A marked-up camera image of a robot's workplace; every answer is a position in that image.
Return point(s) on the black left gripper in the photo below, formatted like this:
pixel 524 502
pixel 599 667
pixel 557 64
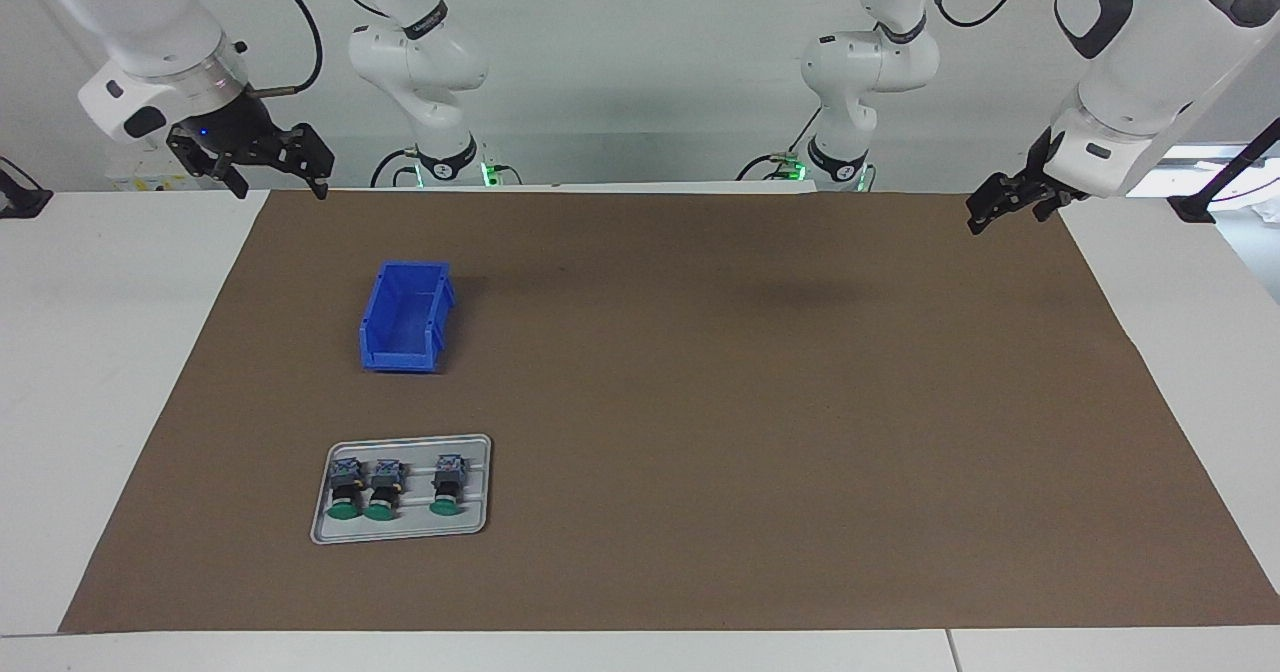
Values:
pixel 1042 187

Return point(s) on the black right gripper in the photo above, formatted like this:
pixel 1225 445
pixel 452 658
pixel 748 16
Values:
pixel 235 132

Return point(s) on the green push button switch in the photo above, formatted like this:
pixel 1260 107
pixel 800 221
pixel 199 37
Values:
pixel 345 492
pixel 384 492
pixel 448 487

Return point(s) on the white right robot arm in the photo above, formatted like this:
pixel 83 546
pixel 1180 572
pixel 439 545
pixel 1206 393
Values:
pixel 150 22

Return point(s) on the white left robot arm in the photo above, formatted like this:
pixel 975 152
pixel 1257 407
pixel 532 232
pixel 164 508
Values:
pixel 1150 62

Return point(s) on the black stand with clamp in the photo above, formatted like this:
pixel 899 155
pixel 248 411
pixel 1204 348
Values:
pixel 1190 210

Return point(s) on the blue plastic storage bin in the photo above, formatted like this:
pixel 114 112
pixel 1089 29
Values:
pixel 405 337

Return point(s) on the black table clamp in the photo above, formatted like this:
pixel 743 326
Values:
pixel 25 202

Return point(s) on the brown paper table mat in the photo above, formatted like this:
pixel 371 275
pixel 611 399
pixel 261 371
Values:
pixel 700 452

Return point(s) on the silver metal tray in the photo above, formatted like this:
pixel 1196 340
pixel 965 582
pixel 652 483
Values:
pixel 470 527

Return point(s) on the white wall socket box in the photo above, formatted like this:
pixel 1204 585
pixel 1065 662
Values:
pixel 150 183

